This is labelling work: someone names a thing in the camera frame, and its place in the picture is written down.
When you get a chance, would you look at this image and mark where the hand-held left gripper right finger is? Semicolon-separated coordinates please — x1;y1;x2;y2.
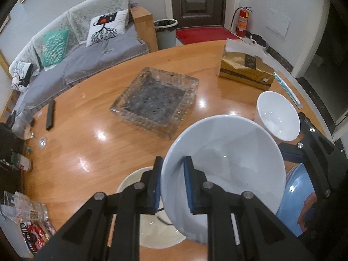
184;156;308;261

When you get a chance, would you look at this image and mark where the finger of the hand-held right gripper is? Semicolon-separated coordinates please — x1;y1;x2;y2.
298;112;346;169
278;142;331;199

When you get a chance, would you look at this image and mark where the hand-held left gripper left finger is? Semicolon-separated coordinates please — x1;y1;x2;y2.
35;156;164;261

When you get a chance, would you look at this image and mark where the small white bowl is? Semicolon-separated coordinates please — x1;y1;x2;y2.
254;91;301;142

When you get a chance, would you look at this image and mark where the large white bowl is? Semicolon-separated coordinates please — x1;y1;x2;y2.
160;115;286;246

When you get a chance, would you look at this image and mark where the blue plate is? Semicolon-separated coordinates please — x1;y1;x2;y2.
276;163;319;238

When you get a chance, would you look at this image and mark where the teal long packet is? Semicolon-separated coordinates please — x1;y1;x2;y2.
273;71;303;108

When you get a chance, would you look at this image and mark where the cream plate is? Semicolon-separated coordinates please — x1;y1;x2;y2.
116;166;187;249

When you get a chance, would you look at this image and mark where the gold tissue box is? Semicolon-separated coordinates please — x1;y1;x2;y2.
217;45;276;91

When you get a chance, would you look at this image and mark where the small black bin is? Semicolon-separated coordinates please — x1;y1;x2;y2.
246;33;269;51

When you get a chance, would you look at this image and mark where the square glass ashtray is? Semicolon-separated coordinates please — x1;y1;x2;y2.
109;67;199;140

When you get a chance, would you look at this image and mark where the white tissue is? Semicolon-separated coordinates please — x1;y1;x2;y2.
226;38;276;68

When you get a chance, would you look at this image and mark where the red fire extinguisher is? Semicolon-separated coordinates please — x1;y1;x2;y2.
231;7;253;38

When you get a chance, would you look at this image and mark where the red snack packet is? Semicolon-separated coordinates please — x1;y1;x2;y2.
20;219;55;254

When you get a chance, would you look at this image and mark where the black remote control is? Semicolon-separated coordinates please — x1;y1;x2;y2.
45;99;56;130

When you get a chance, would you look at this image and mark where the red door mat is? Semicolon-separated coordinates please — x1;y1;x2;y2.
176;26;245;45

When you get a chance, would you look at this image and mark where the small glass bottle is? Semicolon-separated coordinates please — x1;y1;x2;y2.
10;152;33;172

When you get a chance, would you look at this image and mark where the clear wine glass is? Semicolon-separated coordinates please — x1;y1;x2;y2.
12;118;48;146

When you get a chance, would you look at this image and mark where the grey wooden sofa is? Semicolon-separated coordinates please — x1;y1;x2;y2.
0;0;159;121

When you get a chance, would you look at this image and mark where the dark cabinet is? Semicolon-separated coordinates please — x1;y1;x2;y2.
0;122;25;188

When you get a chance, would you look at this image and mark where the grey trash bin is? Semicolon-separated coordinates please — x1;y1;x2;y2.
153;19;179;51

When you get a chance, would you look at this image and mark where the dark panelled door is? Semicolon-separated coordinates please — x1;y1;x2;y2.
169;0;227;29

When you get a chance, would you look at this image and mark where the white tree print pillow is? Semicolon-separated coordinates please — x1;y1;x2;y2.
86;9;129;47

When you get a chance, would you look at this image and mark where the teal patterned pillow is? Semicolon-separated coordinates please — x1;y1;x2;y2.
40;29;70;66

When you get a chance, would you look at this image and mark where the white red print pillow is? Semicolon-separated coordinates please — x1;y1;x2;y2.
10;61;41;92

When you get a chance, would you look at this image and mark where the white wall panel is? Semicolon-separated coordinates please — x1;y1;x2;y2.
265;8;291;37

